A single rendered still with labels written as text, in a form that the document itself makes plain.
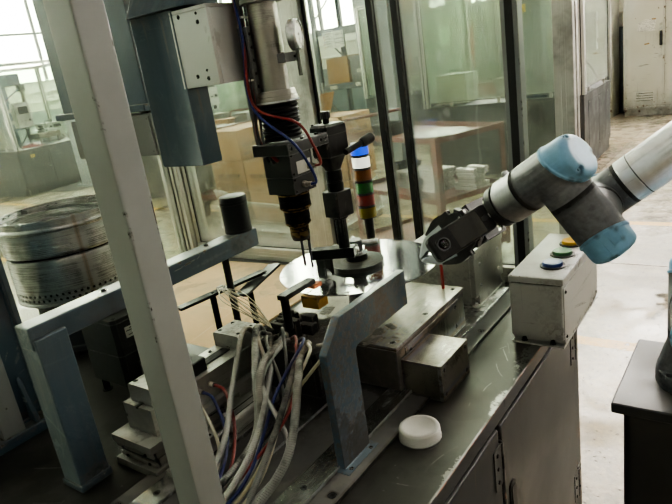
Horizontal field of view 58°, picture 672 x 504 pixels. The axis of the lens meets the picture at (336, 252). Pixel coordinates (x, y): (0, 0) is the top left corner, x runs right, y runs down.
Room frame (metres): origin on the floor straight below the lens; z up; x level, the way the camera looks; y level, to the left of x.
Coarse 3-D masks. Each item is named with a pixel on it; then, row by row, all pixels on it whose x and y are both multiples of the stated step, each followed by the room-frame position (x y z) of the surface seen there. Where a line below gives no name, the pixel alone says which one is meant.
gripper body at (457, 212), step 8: (488, 192) 0.95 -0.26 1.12; (480, 200) 1.02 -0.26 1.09; (488, 200) 0.94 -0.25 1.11; (456, 208) 1.00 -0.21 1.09; (464, 208) 0.99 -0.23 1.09; (472, 208) 1.00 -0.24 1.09; (488, 208) 0.93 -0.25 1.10; (448, 216) 1.00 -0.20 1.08; (456, 216) 0.99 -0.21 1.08; (496, 216) 0.93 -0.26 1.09; (496, 224) 1.00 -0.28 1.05; (504, 224) 0.93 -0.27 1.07; (512, 224) 0.94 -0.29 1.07; (496, 232) 0.99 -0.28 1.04; (480, 240) 0.97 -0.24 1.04; (488, 240) 1.03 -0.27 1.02; (464, 248) 0.98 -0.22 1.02
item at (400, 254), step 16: (384, 240) 1.34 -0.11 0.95; (400, 240) 1.32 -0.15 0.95; (384, 256) 1.22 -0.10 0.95; (400, 256) 1.21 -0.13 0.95; (416, 256) 1.19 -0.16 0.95; (288, 272) 1.22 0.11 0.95; (304, 272) 1.20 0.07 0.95; (336, 272) 1.17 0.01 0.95; (368, 272) 1.14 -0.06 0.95; (384, 272) 1.13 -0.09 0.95; (416, 272) 1.10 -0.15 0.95; (288, 288) 1.12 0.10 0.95; (320, 288) 1.09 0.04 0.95; (336, 288) 1.08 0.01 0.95; (352, 288) 1.07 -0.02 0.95; (368, 288) 1.05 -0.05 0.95
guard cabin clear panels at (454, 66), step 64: (0, 0) 1.85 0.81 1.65; (320, 0) 1.77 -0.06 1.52; (384, 0) 1.65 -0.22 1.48; (448, 0) 1.54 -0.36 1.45; (0, 64) 1.80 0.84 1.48; (320, 64) 1.79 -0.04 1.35; (384, 64) 1.66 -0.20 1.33; (448, 64) 1.55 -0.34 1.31; (0, 128) 1.76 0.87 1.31; (64, 128) 1.91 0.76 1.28; (448, 128) 1.56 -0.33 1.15; (0, 192) 1.72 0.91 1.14; (64, 192) 1.87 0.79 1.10; (192, 192) 2.19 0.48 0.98; (256, 192) 1.99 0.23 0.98; (384, 192) 1.69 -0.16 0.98; (448, 192) 1.57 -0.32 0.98; (0, 256) 1.68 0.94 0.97; (512, 256) 1.47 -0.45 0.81
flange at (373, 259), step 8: (360, 256) 1.18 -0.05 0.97; (368, 256) 1.21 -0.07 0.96; (376, 256) 1.20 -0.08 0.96; (336, 264) 1.19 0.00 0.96; (344, 264) 1.18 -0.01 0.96; (352, 264) 1.17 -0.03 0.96; (360, 264) 1.17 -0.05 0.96; (368, 264) 1.16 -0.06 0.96; (376, 264) 1.16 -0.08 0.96; (344, 272) 1.16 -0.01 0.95; (352, 272) 1.15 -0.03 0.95; (360, 272) 1.15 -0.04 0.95
